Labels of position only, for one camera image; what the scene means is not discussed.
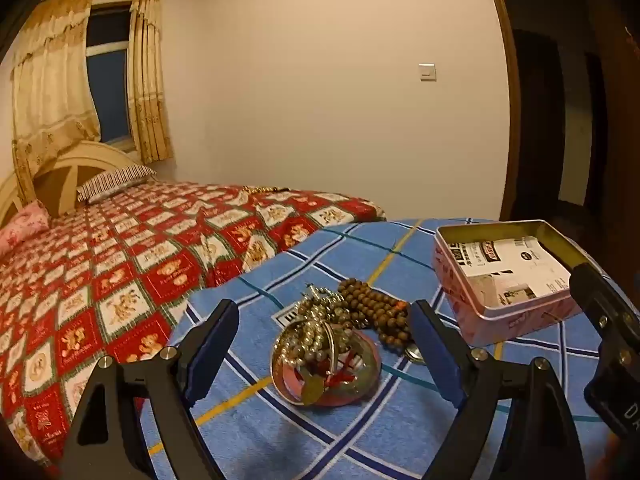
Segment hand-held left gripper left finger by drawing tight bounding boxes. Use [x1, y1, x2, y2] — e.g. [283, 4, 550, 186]
[59, 299, 241, 480]

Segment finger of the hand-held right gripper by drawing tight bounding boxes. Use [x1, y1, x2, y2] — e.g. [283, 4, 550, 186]
[570, 262, 634, 357]

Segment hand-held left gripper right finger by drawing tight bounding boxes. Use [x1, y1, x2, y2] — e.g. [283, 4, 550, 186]
[406, 299, 587, 480]

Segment pink tin box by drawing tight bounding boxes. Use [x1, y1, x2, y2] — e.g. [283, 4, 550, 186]
[432, 219, 594, 349]

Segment brown wooden bead necklace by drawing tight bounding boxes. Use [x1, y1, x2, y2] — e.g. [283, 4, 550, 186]
[337, 279, 417, 350]

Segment round red metal dish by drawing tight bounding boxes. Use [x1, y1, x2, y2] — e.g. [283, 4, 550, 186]
[270, 321, 385, 407]

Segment pearl and gold chains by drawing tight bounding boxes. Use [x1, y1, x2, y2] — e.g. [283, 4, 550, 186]
[275, 284, 353, 378]

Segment white printed paper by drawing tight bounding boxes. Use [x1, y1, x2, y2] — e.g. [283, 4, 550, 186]
[447, 237, 572, 307]

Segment white label card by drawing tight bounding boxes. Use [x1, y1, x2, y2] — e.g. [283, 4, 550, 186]
[272, 309, 302, 332]

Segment red printed blanket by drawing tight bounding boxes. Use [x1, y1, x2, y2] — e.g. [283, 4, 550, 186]
[0, 182, 387, 468]

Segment blue plaid blanket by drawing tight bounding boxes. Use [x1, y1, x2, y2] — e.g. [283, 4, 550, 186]
[135, 217, 640, 480]

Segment striped pillow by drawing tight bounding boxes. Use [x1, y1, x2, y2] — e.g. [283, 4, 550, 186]
[76, 166, 157, 205]

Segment pink floral pillow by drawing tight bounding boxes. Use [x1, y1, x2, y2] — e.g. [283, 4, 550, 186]
[0, 200, 51, 257]

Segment cream wooden headboard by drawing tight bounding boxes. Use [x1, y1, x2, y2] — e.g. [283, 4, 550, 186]
[0, 141, 147, 227]

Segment narrow beige curtain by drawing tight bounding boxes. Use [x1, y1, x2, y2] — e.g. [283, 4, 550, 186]
[127, 0, 175, 165]

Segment window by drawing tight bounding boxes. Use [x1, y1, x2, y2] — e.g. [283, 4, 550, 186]
[85, 4, 139, 154]

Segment wide beige curtain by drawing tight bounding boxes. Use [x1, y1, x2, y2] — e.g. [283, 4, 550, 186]
[11, 0, 103, 177]

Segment wooden door frame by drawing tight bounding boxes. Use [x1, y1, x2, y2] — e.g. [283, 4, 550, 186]
[479, 0, 532, 222]

